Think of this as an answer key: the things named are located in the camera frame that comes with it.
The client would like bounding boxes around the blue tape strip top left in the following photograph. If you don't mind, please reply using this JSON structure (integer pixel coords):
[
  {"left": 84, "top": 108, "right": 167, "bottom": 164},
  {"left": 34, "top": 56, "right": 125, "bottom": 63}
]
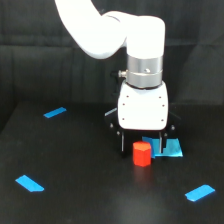
[{"left": 43, "top": 107, "right": 67, "bottom": 119}]

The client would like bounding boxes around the blue tape strip bottom right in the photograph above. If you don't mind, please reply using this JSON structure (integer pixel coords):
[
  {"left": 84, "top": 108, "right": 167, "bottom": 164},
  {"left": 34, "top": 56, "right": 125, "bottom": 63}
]
[{"left": 185, "top": 184, "right": 215, "bottom": 202}]

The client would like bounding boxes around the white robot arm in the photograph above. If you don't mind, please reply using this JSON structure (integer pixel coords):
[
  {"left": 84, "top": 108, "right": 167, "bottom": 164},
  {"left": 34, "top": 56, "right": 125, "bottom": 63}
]
[{"left": 54, "top": 0, "right": 175, "bottom": 155}]

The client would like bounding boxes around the black backdrop curtain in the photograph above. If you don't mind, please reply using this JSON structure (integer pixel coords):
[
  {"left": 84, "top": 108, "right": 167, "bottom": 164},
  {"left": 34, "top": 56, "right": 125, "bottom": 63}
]
[{"left": 0, "top": 0, "right": 224, "bottom": 108}]

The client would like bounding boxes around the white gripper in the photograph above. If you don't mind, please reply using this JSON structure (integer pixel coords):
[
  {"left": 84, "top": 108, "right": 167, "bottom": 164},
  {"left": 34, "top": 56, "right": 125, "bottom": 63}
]
[{"left": 104, "top": 82, "right": 180, "bottom": 158}]

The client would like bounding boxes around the blue tape strip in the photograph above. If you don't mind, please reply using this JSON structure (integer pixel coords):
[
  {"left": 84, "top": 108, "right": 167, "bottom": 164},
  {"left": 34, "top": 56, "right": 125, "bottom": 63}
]
[
  {"left": 185, "top": 184, "right": 215, "bottom": 202},
  {"left": 43, "top": 107, "right": 67, "bottom": 119},
  {"left": 16, "top": 175, "right": 44, "bottom": 192}
]

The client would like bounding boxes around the red hexagonal block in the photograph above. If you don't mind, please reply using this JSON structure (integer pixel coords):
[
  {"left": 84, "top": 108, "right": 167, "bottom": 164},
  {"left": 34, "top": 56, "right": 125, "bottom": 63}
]
[{"left": 133, "top": 141, "right": 151, "bottom": 167}]

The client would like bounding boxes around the large blue paper square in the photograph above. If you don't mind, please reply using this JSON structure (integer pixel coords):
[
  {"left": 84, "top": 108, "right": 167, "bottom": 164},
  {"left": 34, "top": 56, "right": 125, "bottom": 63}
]
[{"left": 142, "top": 137, "right": 183, "bottom": 158}]

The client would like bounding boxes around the blue tape strip bottom left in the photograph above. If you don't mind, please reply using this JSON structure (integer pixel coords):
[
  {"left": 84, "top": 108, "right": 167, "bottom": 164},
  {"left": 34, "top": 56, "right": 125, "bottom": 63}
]
[{"left": 16, "top": 175, "right": 44, "bottom": 192}]

